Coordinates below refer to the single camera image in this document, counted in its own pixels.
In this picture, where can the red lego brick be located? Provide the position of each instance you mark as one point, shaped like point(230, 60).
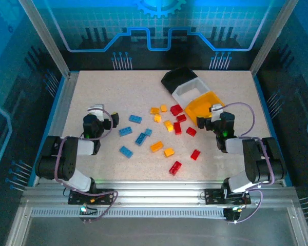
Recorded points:
point(177, 127)
point(181, 118)
point(175, 167)
point(191, 131)
point(195, 154)
point(176, 109)

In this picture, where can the yellow plastic bin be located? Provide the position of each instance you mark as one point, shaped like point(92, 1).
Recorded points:
point(197, 107)

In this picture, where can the white plastic bin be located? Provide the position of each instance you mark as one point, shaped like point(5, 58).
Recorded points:
point(188, 88)

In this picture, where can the small blue lego brick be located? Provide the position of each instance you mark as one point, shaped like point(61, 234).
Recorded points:
point(148, 132)

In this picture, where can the black plastic bin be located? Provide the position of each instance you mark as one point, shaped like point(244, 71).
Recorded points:
point(178, 75)

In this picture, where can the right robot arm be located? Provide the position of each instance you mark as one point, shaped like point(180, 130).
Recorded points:
point(254, 161)

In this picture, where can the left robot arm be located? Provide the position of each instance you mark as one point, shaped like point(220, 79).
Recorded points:
point(66, 164)

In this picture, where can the blue printed side panel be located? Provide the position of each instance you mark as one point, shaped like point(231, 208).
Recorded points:
point(297, 89)
point(10, 77)

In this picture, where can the small black controller box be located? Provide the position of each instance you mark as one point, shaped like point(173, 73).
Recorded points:
point(88, 214)
point(232, 214)

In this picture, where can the blue printed back panel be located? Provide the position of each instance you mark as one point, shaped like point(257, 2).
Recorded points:
point(154, 15)

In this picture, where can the grey metal sheet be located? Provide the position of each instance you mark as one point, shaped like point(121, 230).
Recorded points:
point(154, 230)

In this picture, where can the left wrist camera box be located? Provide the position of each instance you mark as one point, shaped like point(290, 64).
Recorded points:
point(97, 110)

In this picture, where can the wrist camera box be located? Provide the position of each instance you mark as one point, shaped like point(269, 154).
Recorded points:
point(216, 111)
point(97, 110)

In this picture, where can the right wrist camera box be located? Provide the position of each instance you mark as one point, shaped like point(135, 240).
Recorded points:
point(216, 111)

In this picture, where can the aluminium side frame rail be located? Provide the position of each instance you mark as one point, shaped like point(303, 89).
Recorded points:
point(64, 102)

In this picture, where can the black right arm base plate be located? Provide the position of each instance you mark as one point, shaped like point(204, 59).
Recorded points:
point(213, 197)

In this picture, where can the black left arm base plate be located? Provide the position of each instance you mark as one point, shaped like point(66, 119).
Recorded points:
point(105, 197)

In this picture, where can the aluminium front frame rail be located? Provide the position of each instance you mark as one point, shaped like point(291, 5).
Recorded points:
point(156, 191)

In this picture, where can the aluminium corner post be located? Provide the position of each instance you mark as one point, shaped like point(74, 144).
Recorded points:
point(45, 38)
point(269, 38)

